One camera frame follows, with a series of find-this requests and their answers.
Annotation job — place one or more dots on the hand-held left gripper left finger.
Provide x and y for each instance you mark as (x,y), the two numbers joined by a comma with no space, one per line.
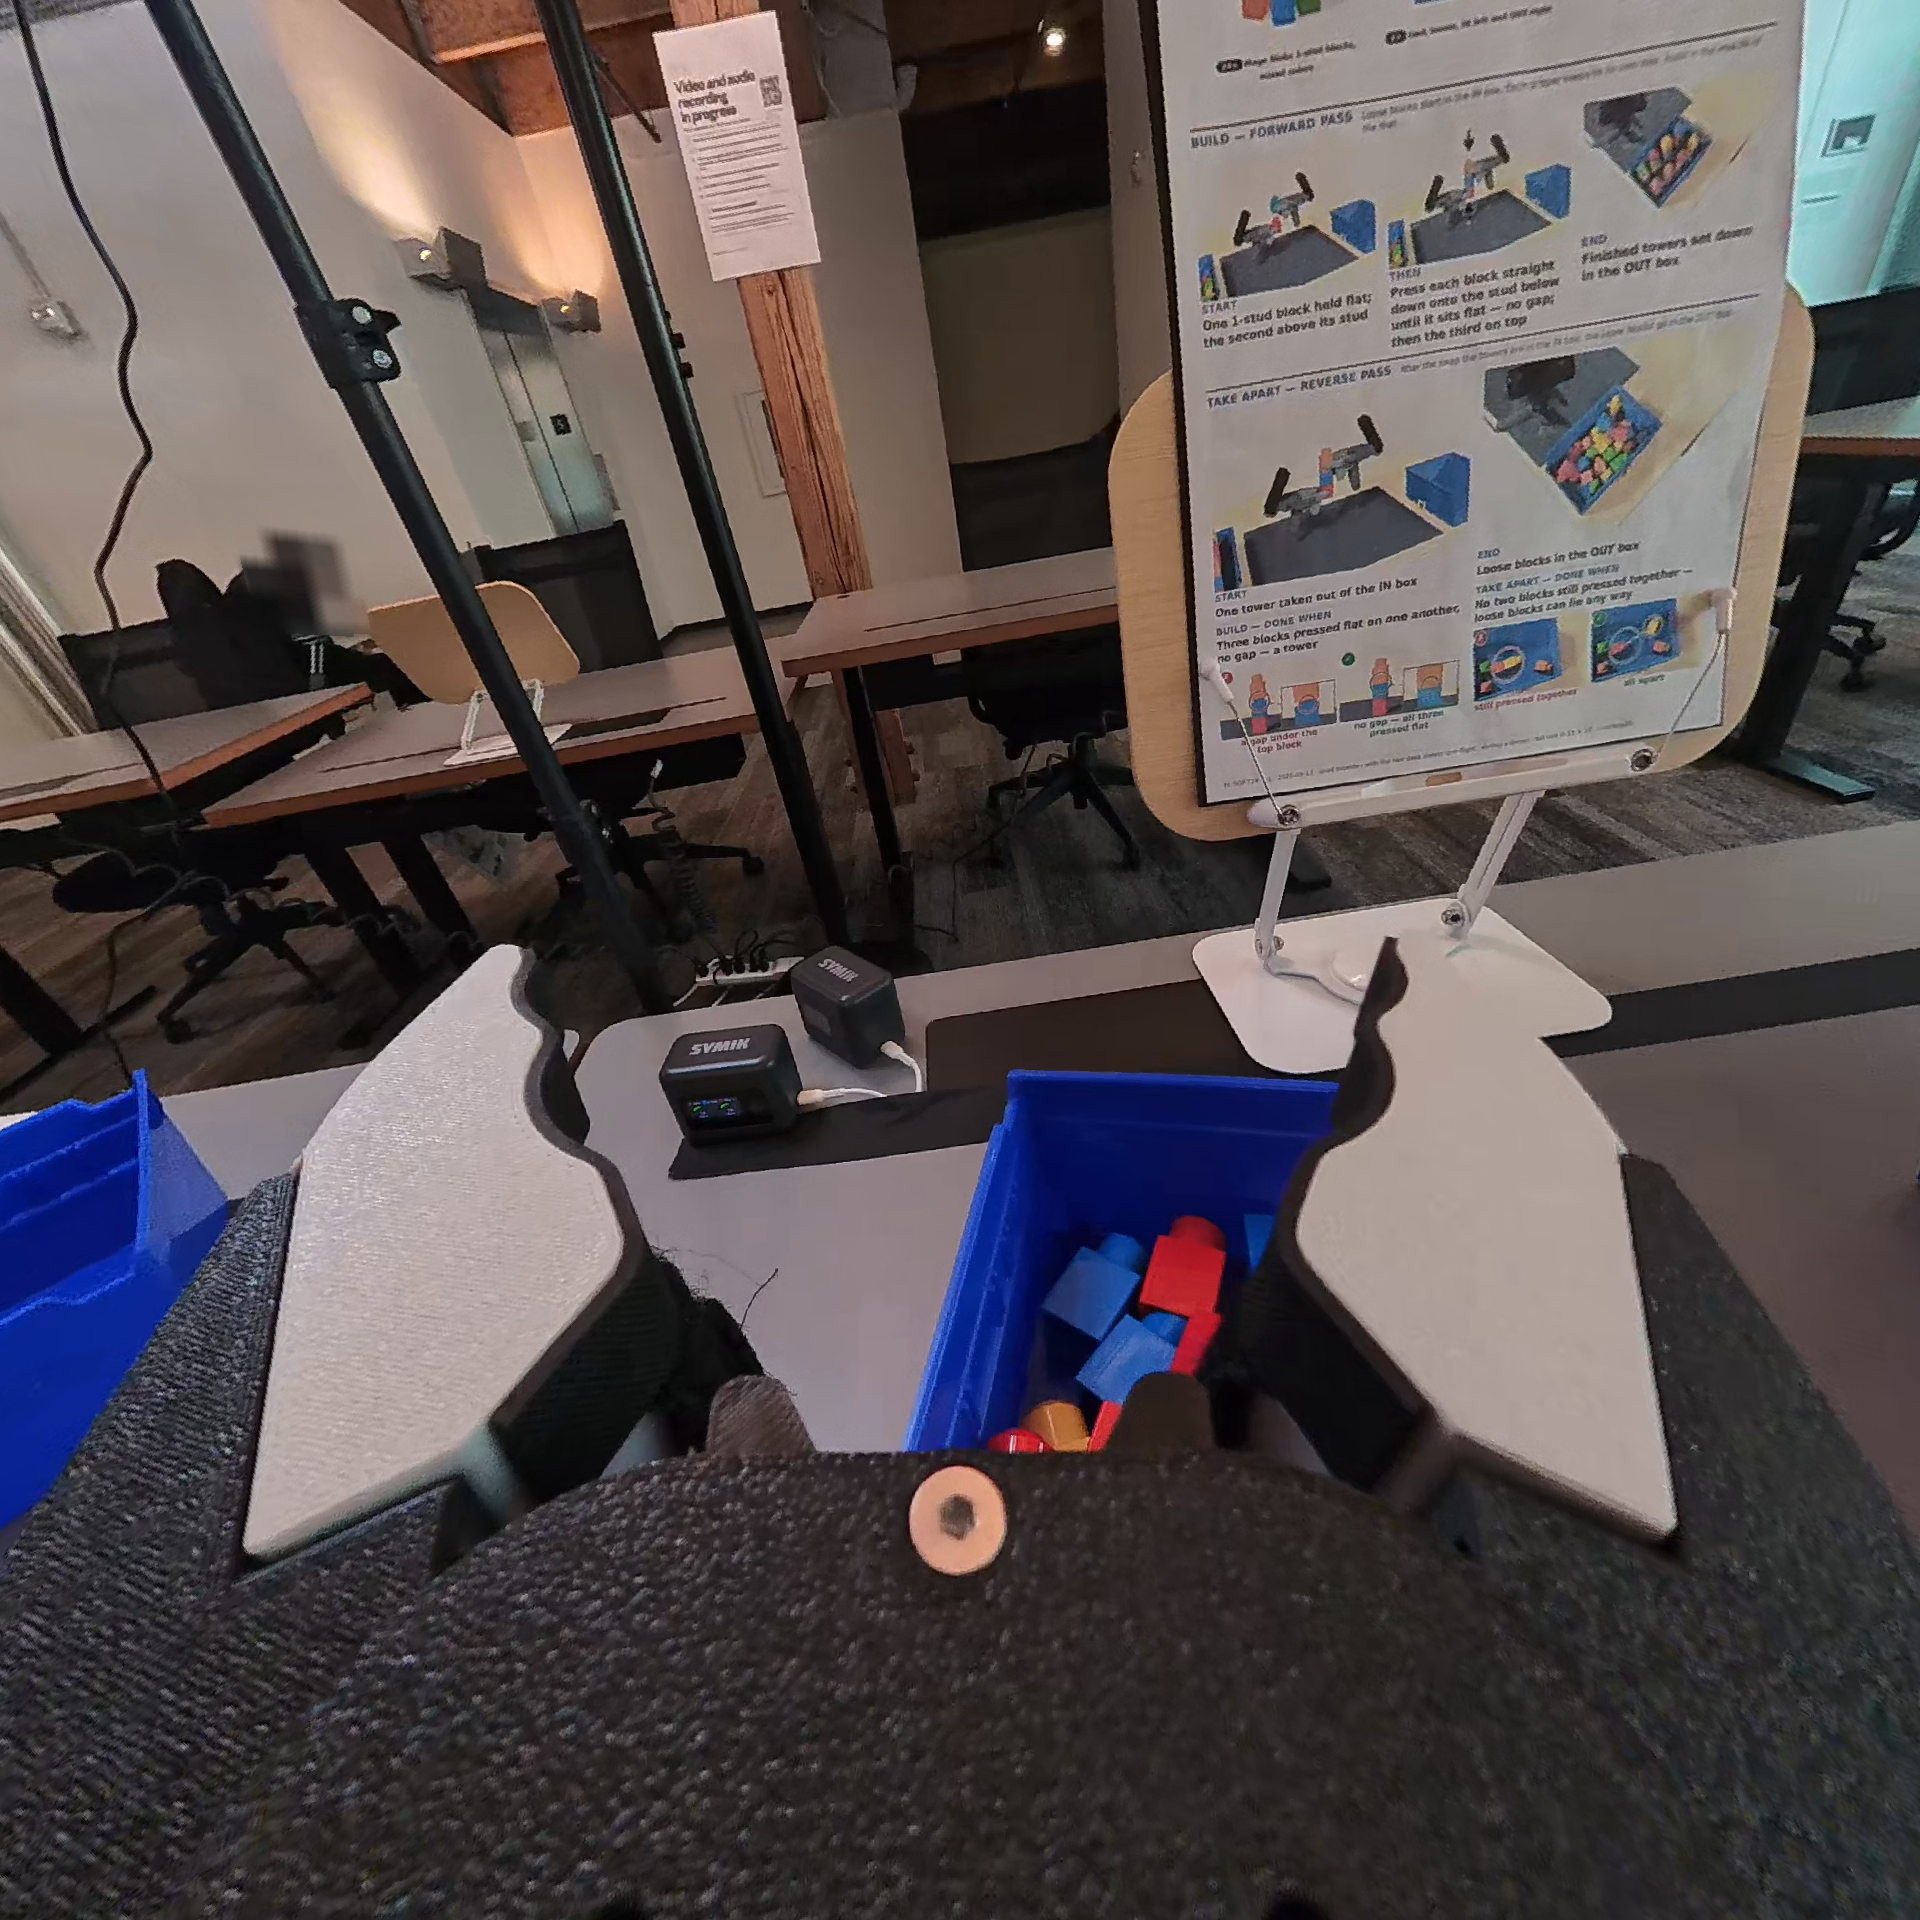
(435,1231)

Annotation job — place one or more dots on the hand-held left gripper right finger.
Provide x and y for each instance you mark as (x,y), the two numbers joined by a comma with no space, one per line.
(1500,1275)

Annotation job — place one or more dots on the pile of mega blocks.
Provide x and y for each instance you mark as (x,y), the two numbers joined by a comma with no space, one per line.
(1156,1306)

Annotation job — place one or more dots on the blue plastic bin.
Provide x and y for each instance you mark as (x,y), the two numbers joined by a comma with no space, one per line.
(976,1290)
(91,1275)

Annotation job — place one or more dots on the black battery charger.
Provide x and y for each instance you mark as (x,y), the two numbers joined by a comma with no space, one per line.
(842,1013)
(728,1080)

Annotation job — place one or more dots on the white metal poster stand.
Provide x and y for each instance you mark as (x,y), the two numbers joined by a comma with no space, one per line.
(1290,990)

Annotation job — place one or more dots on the white power strip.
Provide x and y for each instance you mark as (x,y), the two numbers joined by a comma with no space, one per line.
(741,976)

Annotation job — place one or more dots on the black office chair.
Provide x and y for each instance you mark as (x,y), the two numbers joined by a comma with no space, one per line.
(180,900)
(1853,645)
(661,840)
(225,631)
(1050,705)

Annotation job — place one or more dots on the black rubber pad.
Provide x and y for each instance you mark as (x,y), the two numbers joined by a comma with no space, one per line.
(870,1132)

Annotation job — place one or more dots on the grey office desk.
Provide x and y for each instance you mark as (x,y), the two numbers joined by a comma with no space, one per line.
(495,735)
(1860,428)
(150,742)
(961,593)

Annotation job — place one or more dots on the small document stand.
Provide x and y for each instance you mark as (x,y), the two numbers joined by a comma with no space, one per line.
(503,728)

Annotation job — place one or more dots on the wooden back chair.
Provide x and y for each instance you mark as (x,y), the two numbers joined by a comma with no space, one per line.
(471,638)

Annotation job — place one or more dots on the instruction poster on stand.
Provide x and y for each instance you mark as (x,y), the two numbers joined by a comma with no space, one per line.
(1156,601)

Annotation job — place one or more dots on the black light stand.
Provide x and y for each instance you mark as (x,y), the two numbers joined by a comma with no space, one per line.
(375,450)
(675,450)

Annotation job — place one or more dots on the metal elevator door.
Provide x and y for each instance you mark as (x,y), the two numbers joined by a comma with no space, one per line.
(548,421)

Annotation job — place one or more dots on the black monitor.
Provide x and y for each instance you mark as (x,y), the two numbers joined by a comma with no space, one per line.
(1866,346)

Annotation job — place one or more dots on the white paper notice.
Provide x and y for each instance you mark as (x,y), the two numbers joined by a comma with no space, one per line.
(738,143)

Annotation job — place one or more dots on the wooden post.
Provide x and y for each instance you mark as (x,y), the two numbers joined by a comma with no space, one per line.
(811,421)

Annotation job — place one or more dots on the wall lamp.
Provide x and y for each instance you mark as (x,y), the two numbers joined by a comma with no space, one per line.
(443,255)
(571,312)

